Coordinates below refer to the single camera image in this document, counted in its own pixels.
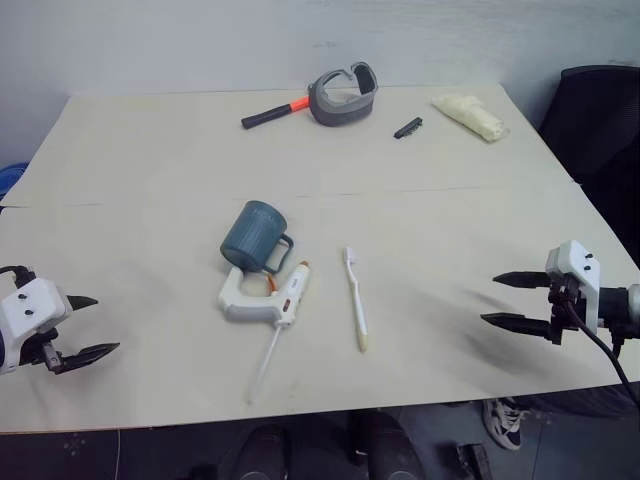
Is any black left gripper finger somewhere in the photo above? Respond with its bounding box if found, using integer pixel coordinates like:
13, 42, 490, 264
65, 294, 100, 314
48, 342, 122, 376

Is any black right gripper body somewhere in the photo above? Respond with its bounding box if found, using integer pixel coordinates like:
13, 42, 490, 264
547, 278, 585, 347

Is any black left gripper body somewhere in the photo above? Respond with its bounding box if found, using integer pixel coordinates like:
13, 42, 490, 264
19, 327, 65, 374

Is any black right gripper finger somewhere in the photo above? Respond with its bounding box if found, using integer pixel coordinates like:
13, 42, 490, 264
491, 270, 552, 290
479, 311, 553, 341

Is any black and white sneaker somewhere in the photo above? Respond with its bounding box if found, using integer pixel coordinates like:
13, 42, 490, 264
481, 396, 532, 450

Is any small black floor object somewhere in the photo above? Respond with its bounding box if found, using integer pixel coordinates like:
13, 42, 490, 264
455, 442, 495, 480

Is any blue round object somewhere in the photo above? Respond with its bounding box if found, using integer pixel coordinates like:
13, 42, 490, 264
0, 162, 29, 197

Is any white toothbrush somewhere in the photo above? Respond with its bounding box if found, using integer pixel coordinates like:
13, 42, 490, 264
342, 246, 370, 354

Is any black office chair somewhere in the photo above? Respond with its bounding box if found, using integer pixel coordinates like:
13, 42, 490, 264
538, 65, 640, 281

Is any white glue stick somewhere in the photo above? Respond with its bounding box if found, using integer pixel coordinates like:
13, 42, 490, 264
246, 322, 283, 405

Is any blue plastic mug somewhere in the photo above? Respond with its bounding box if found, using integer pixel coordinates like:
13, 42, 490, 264
220, 200, 295, 275

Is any small black comb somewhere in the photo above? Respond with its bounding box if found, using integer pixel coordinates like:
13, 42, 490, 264
392, 116, 425, 142

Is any dark rounded shape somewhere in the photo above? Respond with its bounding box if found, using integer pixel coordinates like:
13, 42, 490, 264
233, 423, 302, 480

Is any white hot glue gun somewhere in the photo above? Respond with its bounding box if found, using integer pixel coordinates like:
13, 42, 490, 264
216, 258, 314, 328

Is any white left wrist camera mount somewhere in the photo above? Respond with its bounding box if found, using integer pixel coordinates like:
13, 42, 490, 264
0, 277, 68, 377

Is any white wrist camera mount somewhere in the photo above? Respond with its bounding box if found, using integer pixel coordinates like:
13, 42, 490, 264
0, 277, 68, 377
544, 239, 602, 332

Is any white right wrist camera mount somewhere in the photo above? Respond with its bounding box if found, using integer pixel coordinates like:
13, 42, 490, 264
544, 239, 602, 332

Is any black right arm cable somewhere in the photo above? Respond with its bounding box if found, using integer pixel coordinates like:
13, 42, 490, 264
562, 294, 640, 399

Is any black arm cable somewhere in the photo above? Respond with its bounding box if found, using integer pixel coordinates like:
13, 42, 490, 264
0, 264, 37, 290
562, 294, 640, 399

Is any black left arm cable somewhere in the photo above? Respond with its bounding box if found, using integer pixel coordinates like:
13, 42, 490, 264
0, 264, 37, 290

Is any grey padded head strap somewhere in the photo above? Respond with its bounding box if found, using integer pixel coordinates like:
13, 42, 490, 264
305, 61, 380, 129

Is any hammer with black orange handle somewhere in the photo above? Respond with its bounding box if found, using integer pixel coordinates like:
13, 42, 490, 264
240, 97, 311, 132

